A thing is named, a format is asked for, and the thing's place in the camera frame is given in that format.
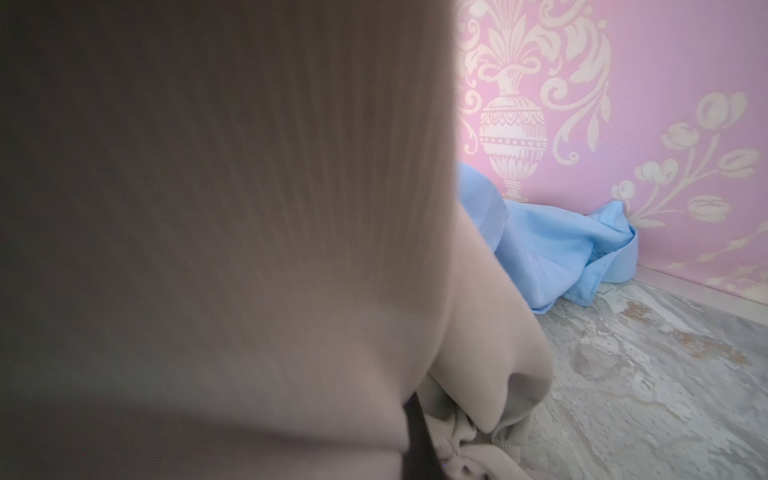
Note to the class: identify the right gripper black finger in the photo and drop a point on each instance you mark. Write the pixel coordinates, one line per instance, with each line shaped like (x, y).
(420, 461)

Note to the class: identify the grey cloth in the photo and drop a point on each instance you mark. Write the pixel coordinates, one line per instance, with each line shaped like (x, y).
(232, 248)

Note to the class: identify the light blue cloth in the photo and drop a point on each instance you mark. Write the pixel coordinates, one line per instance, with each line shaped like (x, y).
(549, 252)

